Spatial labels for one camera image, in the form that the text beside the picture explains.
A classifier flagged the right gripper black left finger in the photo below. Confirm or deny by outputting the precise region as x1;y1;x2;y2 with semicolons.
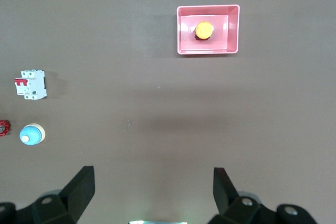
0;165;96;224

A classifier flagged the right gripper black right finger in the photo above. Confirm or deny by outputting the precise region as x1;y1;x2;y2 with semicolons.
207;166;320;224

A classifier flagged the yellow push button switch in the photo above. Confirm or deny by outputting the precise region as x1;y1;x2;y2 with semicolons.
194;21;215;41

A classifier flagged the blue dome knob cream base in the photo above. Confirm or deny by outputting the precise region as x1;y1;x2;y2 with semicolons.
19;123;46;146

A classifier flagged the red valve handwheel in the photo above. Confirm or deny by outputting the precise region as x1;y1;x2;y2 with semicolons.
0;119;12;137

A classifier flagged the white circuit breaker red lever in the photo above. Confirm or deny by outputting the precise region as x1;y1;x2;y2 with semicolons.
14;69;48;101

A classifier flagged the pink plastic bin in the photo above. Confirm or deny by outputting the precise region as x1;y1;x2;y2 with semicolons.
176;4;241;56

